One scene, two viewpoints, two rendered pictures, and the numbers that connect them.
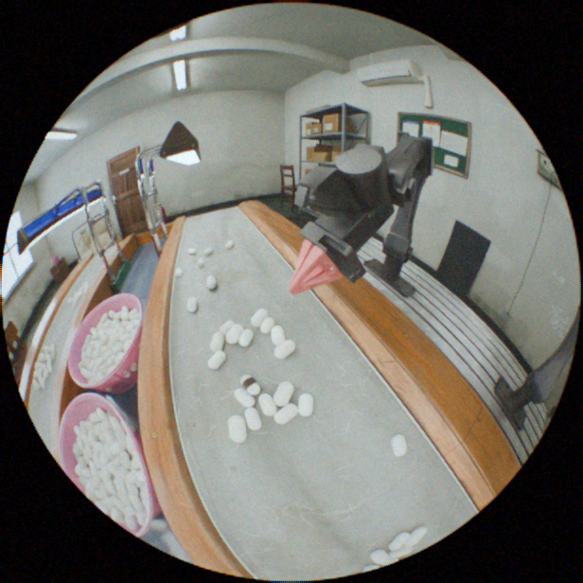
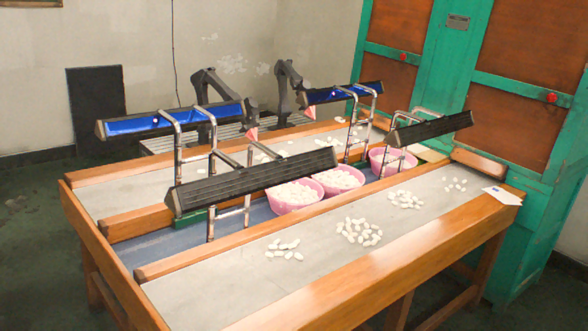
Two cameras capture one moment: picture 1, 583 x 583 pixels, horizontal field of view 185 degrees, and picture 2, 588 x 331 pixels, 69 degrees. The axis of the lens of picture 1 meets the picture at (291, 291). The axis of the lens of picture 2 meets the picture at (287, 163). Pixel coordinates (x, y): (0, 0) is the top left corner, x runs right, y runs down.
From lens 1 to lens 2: 2.23 m
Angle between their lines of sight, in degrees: 86
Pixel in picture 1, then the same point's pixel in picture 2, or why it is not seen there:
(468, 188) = (68, 19)
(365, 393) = (275, 146)
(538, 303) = not seen: hidden behind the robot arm
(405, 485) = (300, 144)
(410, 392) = (276, 140)
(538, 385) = (285, 111)
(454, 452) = (294, 136)
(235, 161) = not seen: outside the picture
